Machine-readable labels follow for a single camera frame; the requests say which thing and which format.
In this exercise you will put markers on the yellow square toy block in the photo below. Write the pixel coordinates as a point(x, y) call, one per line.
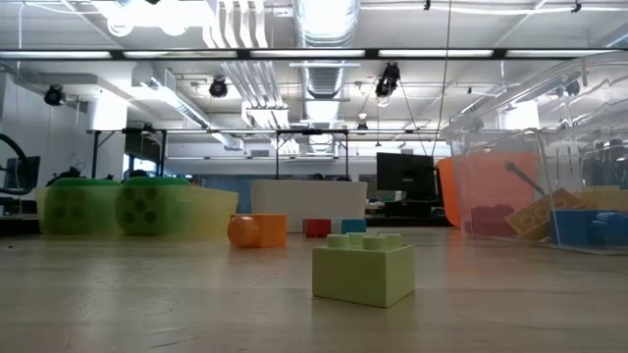
point(606, 198)

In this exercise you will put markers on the light green toy block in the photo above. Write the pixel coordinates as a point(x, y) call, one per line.
point(363, 277)

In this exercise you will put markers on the teal toy block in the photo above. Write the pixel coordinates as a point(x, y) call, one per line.
point(354, 226)

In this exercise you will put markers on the green foam die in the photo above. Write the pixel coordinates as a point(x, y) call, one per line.
point(172, 211)
point(83, 188)

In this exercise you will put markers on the black background robot arm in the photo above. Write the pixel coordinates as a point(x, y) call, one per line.
point(68, 174)

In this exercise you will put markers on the small black monitor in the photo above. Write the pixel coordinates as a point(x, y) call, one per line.
point(34, 171)

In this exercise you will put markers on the orange stepped toy block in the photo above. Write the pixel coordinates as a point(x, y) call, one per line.
point(265, 230)

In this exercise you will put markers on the orange plastic bucket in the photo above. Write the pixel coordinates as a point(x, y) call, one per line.
point(446, 191)

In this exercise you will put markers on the clear plastic container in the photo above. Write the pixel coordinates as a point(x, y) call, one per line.
point(564, 122)

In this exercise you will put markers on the black overhead camera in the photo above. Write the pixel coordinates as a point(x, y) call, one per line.
point(387, 81)

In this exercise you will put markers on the large black monitor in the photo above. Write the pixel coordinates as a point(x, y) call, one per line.
point(404, 171)

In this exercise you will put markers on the dark background desk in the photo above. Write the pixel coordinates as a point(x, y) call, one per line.
point(407, 208)

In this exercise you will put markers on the black ceiling spotlight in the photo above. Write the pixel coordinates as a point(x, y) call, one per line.
point(218, 87)
point(54, 95)

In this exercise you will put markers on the cyan toy block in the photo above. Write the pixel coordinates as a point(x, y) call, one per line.
point(569, 228)

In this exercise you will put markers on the small red toy block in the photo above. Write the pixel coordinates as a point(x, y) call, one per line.
point(318, 228)

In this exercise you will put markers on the black background table frame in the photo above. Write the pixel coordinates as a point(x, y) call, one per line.
point(196, 131)

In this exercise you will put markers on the yellow translucent plastic bin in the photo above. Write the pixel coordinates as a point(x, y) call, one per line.
point(211, 216)

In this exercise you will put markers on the silver ventilation duct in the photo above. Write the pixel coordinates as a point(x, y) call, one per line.
point(324, 78)

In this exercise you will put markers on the yellow bowl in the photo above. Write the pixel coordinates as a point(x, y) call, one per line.
point(539, 213)

